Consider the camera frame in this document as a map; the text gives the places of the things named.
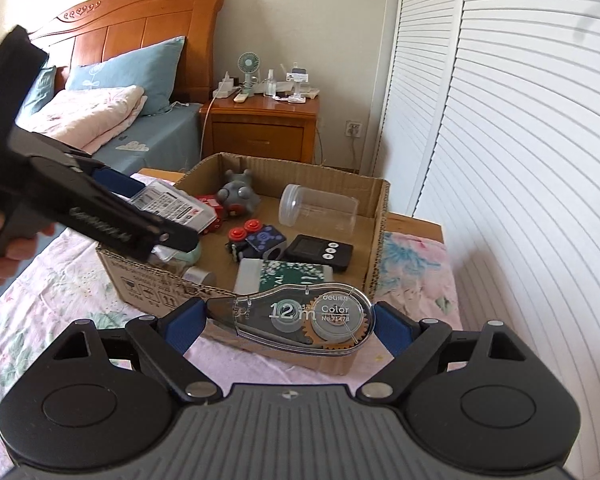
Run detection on wooden headboard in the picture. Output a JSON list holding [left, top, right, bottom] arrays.
[[27, 0, 224, 106]]

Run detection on white charger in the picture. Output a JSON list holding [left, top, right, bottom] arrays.
[[212, 72, 241, 100]]

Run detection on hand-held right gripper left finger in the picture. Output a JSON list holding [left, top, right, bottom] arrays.
[[54, 296, 227, 406]]

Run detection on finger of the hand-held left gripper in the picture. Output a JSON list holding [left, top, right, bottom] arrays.
[[24, 156, 202, 264], [10, 129, 147, 201]]

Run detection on mint green container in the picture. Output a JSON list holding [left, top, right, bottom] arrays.
[[172, 237, 202, 266]]

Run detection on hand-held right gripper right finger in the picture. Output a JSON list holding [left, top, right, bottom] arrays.
[[355, 301, 528, 405]]

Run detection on pink floral cloth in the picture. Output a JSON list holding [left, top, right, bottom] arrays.
[[0, 172, 463, 461]]

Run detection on blue cube toy red buttons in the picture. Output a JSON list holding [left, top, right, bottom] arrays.
[[225, 219, 287, 263]]

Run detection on black digital timer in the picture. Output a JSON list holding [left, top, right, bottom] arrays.
[[282, 234, 354, 273]]

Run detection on brown cardboard box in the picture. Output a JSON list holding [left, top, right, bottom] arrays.
[[96, 152, 392, 376]]

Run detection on small blue pillow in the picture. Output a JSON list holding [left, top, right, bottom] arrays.
[[16, 65, 57, 128]]

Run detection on red and white card case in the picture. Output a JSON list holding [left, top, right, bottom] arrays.
[[130, 182, 218, 236]]

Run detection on white cable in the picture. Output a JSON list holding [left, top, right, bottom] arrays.
[[199, 95, 221, 161]]

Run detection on large blue pillow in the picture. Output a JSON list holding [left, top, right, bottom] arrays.
[[65, 36, 187, 118]]

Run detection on person's left hand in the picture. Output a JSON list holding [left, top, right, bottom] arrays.
[[0, 200, 57, 287]]

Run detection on wooden nightstand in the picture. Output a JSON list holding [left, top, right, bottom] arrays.
[[199, 92, 321, 165]]

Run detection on clear bottle with silver cap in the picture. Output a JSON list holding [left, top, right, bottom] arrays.
[[150, 247, 216, 286]]

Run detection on grey toy figure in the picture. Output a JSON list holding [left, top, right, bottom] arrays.
[[217, 169, 262, 220]]

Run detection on white phone stand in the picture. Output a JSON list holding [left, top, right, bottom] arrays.
[[282, 62, 313, 103]]

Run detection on clear plastic jar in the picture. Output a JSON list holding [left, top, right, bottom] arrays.
[[278, 184, 360, 235]]

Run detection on clear correction tape dispenser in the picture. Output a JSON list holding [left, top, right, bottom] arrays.
[[206, 282, 377, 356]]

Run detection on white louvered closet doors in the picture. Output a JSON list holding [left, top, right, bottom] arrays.
[[375, 0, 600, 411]]

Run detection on green desk fan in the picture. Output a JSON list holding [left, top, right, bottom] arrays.
[[237, 51, 261, 97]]

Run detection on pink folded quilt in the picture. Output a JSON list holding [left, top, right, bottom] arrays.
[[27, 85, 148, 156]]

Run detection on white green carton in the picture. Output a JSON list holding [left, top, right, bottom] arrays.
[[233, 258, 334, 296]]

